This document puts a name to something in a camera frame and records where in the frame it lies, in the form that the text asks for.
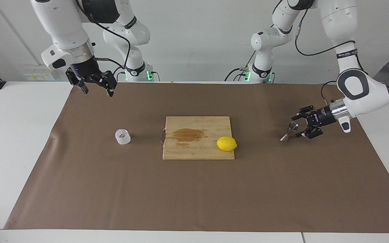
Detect brown paper table mat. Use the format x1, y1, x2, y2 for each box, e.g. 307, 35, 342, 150
4, 81, 389, 234

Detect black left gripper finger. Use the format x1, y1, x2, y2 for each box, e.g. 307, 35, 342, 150
295, 125, 324, 140
291, 105, 316, 121

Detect white wall power outlet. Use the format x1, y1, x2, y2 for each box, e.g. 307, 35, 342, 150
24, 65, 55, 82

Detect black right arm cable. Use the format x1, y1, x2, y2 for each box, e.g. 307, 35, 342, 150
76, 0, 131, 70

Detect black base cable bundle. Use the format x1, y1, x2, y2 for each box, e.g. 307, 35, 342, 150
224, 51, 251, 82

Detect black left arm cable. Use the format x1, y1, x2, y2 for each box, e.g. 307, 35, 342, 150
294, 7, 366, 102

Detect steel double jigger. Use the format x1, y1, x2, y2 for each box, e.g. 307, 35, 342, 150
280, 122, 300, 142

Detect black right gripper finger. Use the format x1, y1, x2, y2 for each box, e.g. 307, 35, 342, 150
95, 71, 118, 98
66, 69, 89, 95

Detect yellow lemon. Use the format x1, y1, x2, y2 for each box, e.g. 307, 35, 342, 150
216, 136, 238, 152

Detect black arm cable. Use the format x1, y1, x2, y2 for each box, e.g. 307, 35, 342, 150
76, 0, 131, 70
294, 7, 366, 102

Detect wooden cutting board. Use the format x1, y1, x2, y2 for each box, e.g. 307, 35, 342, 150
160, 116, 235, 160

